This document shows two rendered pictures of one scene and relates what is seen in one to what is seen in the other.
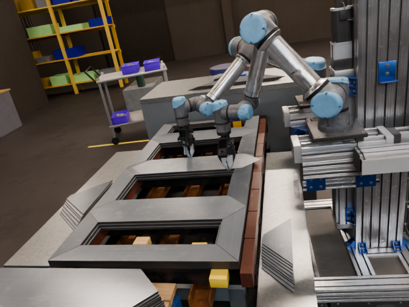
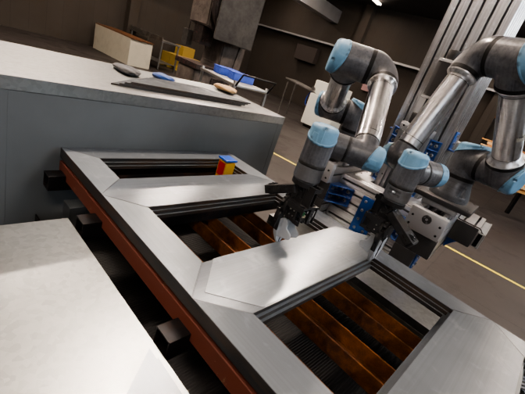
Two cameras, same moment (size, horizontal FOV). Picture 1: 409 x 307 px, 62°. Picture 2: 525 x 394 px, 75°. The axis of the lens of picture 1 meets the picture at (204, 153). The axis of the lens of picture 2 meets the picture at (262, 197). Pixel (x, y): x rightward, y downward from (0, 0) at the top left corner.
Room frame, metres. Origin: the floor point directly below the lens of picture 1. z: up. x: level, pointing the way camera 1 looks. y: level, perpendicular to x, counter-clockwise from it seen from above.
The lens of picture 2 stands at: (1.58, 0.94, 1.32)
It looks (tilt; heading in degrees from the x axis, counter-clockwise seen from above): 22 degrees down; 293
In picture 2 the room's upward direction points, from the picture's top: 19 degrees clockwise
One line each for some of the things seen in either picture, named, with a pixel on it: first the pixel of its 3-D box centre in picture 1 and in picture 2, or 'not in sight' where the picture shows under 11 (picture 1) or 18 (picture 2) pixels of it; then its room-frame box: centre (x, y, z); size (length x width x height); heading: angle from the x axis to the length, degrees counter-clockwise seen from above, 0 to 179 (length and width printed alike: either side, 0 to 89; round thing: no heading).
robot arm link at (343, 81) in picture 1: (334, 92); (470, 159); (1.45, -0.61, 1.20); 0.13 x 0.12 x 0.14; 147
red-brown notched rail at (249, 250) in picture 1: (258, 168); not in sight; (1.65, -0.27, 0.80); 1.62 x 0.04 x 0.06; 165
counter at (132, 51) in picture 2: not in sight; (122, 45); (10.15, -6.23, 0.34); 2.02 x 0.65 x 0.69; 169
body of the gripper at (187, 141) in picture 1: (185, 134); (300, 200); (1.83, 0.09, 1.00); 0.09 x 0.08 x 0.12; 165
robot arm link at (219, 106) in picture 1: (221, 112); (409, 170); (1.61, -0.12, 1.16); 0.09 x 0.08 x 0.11; 57
